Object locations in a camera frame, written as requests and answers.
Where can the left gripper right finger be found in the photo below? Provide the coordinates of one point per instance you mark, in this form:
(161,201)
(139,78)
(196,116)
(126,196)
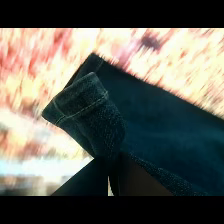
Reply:
(136,181)

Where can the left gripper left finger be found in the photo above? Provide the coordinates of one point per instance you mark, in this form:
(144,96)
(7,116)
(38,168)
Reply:
(87,181)

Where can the dark blue jeans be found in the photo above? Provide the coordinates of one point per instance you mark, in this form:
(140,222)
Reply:
(160,123)

